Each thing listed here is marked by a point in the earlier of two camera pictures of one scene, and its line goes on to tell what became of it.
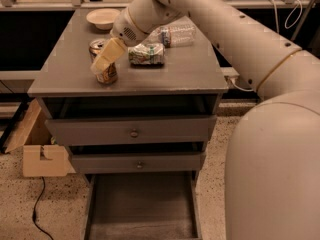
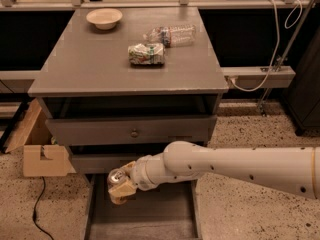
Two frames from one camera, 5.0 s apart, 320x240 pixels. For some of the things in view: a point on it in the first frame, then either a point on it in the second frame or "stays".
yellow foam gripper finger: x=113 y=49 → x=124 y=188
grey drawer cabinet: x=135 y=119 stays
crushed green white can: x=146 y=55 stays
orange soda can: x=110 y=75 → x=115 y=177
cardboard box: x=40 y=156 stays
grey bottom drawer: x=142 y=206 stays
